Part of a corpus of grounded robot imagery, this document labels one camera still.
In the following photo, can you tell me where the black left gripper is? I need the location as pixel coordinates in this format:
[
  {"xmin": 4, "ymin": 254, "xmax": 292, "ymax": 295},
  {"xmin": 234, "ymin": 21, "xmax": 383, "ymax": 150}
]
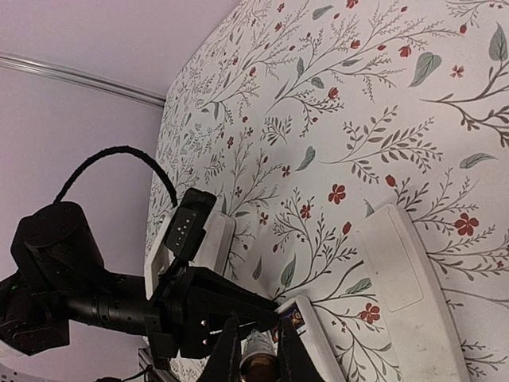
[{"xmin": 144, "ymin": 266, "xmax": 278, "ymax": 370}]

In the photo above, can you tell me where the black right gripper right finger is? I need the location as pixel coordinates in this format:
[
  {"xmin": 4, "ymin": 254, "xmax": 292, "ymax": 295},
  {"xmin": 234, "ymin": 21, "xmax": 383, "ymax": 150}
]
[{"xmin": 278, "ymin": 318, "xmax": 324, "ymax": 382}]

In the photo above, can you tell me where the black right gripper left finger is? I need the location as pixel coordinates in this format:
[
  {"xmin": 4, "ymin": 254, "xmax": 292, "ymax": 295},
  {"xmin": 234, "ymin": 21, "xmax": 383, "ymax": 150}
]
[{"xmin": 198, "ymin": 313, "xmax": 241, "ymax": 382}]

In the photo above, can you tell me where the clear plastic screwdriver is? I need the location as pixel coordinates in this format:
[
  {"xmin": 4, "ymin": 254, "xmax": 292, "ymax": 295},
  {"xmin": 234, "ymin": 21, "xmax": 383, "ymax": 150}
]
[{"xmin": 239, "ymin": 330, "xmax": 280, "ymax": 381}]

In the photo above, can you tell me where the white remote control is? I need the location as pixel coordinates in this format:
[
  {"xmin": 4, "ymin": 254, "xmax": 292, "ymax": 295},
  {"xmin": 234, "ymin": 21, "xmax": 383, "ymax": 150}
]
[{"xmin": 277, "ymin": 295, "xmax": 346, "ymax": 382}]

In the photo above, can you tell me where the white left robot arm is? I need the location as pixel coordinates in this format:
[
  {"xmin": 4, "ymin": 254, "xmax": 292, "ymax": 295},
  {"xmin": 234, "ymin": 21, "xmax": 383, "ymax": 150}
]
[{"xmin": 1, "ymin": 146, "xmax": 278, "ymax": 369}]

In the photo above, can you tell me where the white remote with logo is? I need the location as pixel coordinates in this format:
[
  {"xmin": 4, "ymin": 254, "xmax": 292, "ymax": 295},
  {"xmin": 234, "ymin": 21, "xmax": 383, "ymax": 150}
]
[{"xmin": 199, "ymin": 211, "xmax": 236, "ymax": 275}]

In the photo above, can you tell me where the white remote with QR label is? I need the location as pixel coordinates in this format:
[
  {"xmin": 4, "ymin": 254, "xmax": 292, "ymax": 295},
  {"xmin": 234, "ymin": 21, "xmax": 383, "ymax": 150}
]
[{"xmin": 355, "ymin": 204, "xmax": 470, "ymax": 381}]

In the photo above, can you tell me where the aluminium front rail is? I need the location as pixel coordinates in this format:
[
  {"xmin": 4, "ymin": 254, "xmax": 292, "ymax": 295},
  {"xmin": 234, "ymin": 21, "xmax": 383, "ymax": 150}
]
[{"xmin": 95, "ymin": 348, "xmax": 180, "ymax": 382}]

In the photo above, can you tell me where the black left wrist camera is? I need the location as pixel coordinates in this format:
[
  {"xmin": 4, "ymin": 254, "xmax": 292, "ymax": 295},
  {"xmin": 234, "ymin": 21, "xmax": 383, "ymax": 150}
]
[{"xmin": 164, "ymin": 188, "xmax": 217, "ymax": 262}]

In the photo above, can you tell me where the aluminium back left frame post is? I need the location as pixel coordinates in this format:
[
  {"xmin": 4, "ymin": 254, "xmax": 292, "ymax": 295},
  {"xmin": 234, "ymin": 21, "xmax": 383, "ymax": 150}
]
[{"xmin": 1, "ymin": 52, "xmax": 165, "ymax": 107}]

